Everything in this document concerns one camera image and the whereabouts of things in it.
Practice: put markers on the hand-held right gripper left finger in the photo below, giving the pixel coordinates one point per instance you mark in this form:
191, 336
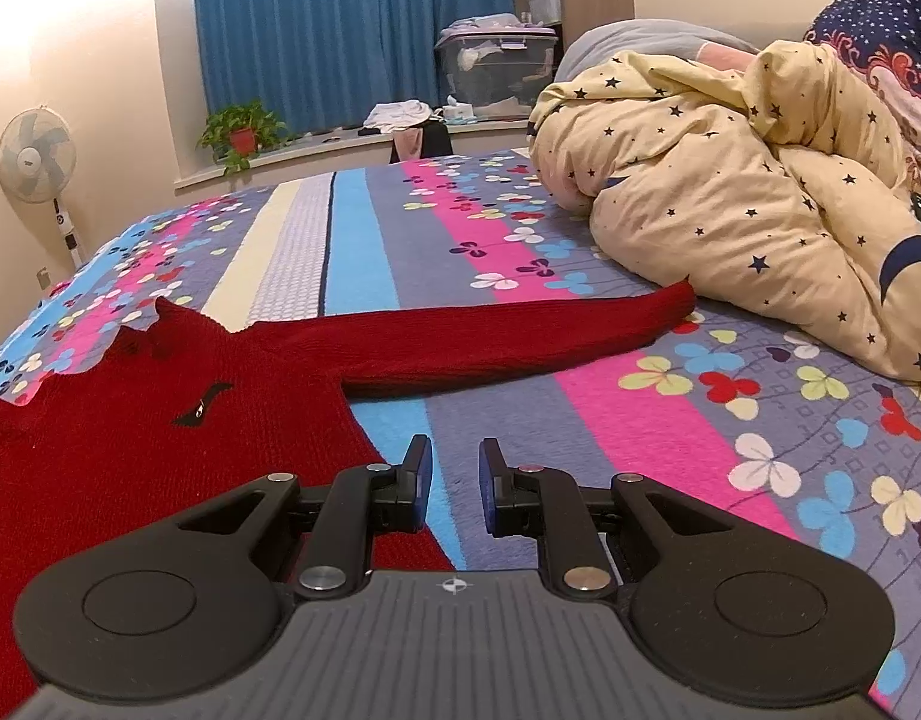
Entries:
423, 480

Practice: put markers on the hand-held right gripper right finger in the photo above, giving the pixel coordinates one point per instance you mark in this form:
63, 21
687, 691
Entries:
489, 487

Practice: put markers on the red knitted sweater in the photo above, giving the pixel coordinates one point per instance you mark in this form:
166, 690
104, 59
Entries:
130, 420

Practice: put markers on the pile of white clothes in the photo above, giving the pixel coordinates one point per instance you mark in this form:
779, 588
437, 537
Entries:
396, 114

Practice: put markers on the floral striped bed sheet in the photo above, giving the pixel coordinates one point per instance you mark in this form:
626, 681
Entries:
580, 405

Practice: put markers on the black pink bag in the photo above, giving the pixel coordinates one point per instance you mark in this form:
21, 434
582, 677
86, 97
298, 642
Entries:
434, 144

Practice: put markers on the white windowsill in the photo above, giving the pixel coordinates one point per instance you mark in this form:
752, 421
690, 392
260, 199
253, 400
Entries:
340, 146

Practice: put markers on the light blue tissue pack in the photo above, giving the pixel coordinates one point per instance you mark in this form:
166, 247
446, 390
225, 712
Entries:
456, 109

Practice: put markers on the yellow star print quilt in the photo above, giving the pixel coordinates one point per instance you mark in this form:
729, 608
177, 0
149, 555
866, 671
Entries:
730, 187

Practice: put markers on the potted green plant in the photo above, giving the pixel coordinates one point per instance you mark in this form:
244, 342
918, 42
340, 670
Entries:
243, 136

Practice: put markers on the clear plastic storage box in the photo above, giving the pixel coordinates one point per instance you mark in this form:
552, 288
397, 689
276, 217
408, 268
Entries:
498, 75

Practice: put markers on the folded grey cloth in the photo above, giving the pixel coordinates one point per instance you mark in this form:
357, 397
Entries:
475, 22

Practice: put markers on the blue curtain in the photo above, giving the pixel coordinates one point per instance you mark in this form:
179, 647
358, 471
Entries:
340, 22

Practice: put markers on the grey pillow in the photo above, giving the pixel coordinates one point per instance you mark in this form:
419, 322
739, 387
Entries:
633, 37

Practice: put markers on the white lidded plastic box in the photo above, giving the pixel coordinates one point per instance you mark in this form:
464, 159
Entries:
543, 6

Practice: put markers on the white standing fan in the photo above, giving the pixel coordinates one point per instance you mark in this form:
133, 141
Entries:
33, 154

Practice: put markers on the navy pink patterned pillow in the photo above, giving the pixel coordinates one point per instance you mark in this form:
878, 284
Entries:
880, 15

